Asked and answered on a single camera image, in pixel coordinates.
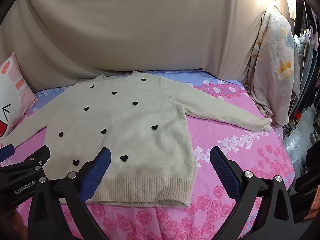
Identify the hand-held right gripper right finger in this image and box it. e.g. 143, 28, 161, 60
209, 146, 298, 240

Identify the beige backdrop cloth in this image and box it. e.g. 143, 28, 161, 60
0, 0, 278, 93

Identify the pink floral bedsheet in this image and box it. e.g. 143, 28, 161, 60
0, 68, 295, 240

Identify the cream sweater with black hearts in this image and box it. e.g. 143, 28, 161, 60
0, 70, 272, 208

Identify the cream fleece blanket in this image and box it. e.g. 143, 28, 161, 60
246, 8, 300, 126

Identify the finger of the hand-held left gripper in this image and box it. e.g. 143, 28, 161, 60
0, 145, 51, 180
0, 143, 15, 162

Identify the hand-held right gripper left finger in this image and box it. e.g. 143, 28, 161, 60
27, 147, 112, 240

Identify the rack of hanging clothes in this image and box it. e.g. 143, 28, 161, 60
282, 0, 320, 145

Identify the pink rabbit print pillow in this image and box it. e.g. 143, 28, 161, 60
0, 52, 38, 139

